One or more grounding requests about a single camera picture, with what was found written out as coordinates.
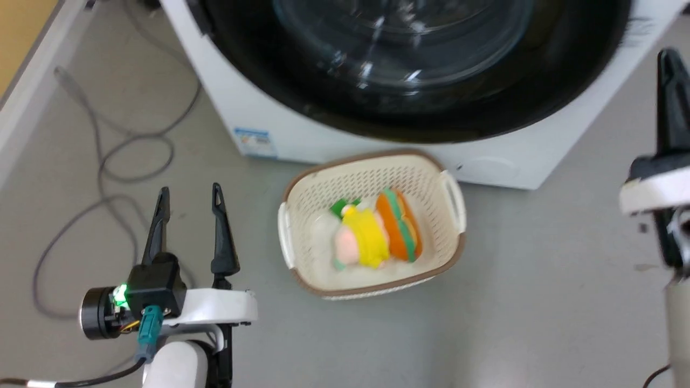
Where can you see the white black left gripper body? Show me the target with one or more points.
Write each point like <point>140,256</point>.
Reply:
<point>161,293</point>

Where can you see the yellow pink plush doll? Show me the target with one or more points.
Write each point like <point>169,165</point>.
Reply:
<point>366,237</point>

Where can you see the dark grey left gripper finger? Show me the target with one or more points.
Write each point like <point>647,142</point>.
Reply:
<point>222,237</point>
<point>157,226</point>

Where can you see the orange green burger plush toy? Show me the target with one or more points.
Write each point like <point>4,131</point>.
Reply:
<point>401,226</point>

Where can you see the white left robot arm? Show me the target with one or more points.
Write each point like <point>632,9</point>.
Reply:
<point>180,366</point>

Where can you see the white washing machine body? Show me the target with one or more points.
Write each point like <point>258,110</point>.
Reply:
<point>377,153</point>

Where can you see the black round washing machine door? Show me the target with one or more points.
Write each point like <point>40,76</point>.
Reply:
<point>485,113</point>

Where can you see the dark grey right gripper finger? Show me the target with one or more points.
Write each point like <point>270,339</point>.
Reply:
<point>674,102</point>

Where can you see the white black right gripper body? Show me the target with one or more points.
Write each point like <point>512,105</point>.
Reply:
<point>657,188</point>

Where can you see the cream plastic laundry basket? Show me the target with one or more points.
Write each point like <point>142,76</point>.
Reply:
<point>312,205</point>

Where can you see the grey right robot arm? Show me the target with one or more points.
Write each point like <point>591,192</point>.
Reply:
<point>679,328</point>

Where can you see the blue white energy label sticker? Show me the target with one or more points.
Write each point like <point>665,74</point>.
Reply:
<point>254,143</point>

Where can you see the white trim yellow wooden panel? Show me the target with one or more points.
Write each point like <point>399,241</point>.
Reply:
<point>27,59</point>

